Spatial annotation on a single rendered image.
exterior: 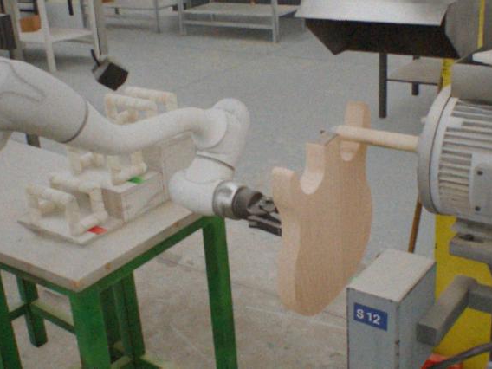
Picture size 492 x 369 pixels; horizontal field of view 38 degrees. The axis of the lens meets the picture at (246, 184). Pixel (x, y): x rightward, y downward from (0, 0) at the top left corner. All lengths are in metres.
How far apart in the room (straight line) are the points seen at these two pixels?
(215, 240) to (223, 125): 0.49
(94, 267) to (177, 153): 0.46
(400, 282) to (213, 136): 0.66
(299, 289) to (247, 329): 1.62
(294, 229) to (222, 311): 0.83
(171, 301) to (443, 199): 2.16
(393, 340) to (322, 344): 1.77
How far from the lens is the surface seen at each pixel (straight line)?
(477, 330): 2.69
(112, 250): 1.81
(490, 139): 1.28
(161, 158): 1.99
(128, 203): 1.93
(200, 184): 1.69
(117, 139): 1.46
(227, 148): 1.70
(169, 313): 3.25
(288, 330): 3.06
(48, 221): 2.00
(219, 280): 2.14
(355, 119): 1.55
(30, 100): 1.30
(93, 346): 1.81
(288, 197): 1.34
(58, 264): 1.79
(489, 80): 1.28
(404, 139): 1.44
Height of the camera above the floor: 1.75
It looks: 23 degrees down
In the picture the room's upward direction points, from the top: 4 degrees counter-clockwise
